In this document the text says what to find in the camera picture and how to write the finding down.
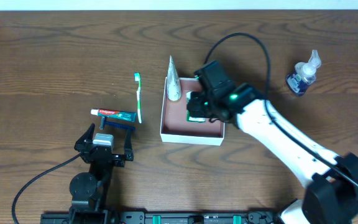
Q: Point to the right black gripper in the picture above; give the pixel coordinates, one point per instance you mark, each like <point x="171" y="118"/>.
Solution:
<point x="196" y="104"/>

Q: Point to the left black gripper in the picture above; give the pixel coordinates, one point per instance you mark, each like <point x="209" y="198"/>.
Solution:
<point x="117" y="157"/>

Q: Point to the green white soap packet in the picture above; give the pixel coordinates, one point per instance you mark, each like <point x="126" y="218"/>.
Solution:
<point x="188" y="117"/>

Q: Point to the Colgate toothpaste tube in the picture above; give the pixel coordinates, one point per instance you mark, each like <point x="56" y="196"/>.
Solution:
<point x="122" y="115"/>

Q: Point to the white lotion tube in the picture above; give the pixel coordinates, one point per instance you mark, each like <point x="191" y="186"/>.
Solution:
<point x="173" y="87"/>

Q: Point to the green white toothbrush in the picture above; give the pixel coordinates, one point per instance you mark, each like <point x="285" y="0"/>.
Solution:
<point x="137" y="79"/>

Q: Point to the clear blue pump soap bottle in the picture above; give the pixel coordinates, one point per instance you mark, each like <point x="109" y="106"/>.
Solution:
<point x="304" y="74"/>

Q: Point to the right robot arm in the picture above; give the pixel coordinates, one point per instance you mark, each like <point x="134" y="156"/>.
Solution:
<point x="330" y="180"/>

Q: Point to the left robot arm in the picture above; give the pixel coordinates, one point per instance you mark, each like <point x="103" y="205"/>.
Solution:
<point x="89" y="190"/>

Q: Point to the blue disposable razor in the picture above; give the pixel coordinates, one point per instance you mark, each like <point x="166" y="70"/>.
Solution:
<point x="104" y="122"/>

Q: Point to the white box with pink interior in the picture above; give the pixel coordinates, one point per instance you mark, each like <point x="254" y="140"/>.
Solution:
<point x="174" y="126"/>

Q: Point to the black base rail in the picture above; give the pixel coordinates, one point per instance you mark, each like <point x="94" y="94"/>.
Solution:
<point x="159" y="218"/>

